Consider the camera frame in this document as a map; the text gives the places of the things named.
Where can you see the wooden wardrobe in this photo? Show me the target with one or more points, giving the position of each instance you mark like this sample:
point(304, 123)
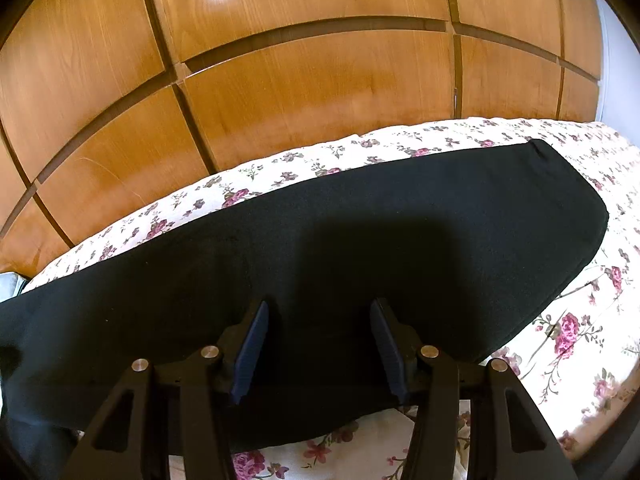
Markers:
point(300, 85)

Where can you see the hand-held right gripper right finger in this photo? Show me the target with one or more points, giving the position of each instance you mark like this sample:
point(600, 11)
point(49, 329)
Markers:
point(387, 347)

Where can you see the grey-blue pillow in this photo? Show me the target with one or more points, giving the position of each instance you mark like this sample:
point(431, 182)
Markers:
point(10, 287)

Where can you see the floral bed sheet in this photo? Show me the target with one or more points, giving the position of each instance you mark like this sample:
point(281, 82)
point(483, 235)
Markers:
point(575, 360)

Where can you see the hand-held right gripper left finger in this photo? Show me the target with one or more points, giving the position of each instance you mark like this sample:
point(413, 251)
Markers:
point(250, 347)

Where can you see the black pants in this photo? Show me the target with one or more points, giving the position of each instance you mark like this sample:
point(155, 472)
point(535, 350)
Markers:
point(350, 220)

